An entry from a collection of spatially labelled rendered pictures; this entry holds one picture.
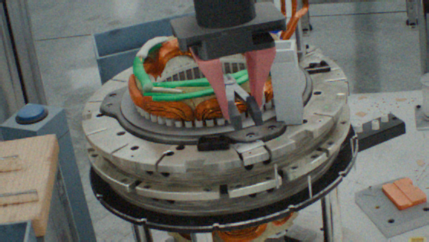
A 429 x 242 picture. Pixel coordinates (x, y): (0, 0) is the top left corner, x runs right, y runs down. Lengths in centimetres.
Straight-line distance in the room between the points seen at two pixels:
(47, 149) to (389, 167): 63
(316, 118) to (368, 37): 301
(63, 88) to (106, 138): 292
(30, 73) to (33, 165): 40
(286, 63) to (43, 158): 32
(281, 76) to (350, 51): 291
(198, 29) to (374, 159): 75
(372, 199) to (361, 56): 245
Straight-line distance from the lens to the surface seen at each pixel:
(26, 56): 152
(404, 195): 147
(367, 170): 158
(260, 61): 91
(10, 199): 107
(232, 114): 92
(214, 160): 102
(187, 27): 92
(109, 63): 141
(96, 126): 113
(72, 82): 406
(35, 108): 134
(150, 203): 109
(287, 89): 105
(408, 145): 164
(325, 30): 418
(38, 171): 113
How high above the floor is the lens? 159
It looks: 27 degrees down
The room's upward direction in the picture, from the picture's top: 9 degrees counter-clockwise
